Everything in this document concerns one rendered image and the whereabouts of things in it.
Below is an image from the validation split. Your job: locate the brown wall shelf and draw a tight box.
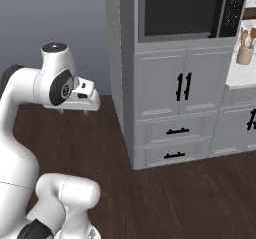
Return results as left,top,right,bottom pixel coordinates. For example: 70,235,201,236
242,7,256,21

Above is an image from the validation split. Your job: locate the grey cabinet door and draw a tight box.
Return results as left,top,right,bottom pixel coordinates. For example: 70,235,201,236
134,49,188,118
184,47,235,116

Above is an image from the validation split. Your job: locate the grey base cupboard door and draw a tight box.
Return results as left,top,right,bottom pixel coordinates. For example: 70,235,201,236
211,106,252,157

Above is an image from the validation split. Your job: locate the tall grey cabinet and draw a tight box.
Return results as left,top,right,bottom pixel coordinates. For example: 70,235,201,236
105,0,250,171

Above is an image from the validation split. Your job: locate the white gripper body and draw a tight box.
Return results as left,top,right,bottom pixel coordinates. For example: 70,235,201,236
42,88,101,113

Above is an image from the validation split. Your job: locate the beige utensil pot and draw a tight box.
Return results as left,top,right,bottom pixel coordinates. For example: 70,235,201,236
236,45,255,66

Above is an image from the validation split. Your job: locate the wooden spatula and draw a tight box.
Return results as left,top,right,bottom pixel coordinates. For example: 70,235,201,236
248,26,256,50

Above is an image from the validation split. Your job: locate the black drawer handle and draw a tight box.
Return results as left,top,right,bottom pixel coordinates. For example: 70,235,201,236
163,152,187,160
165,127,191,136

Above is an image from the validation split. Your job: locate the grey base cupboard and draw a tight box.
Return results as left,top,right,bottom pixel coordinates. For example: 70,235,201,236
209,85,256,158

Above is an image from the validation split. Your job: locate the grey drawer front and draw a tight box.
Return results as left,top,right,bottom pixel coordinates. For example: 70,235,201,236
134,113,218,145
134,138,214,168

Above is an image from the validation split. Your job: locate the built-in microwave with black panel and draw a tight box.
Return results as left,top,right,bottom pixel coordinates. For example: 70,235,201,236
137,0,250,44

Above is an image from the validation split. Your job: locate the wooden spoon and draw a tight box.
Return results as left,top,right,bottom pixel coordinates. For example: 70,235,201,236
240,28,250,49

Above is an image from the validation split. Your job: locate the black cupboard door handle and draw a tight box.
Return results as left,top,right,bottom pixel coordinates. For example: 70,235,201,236
246,108,254,131

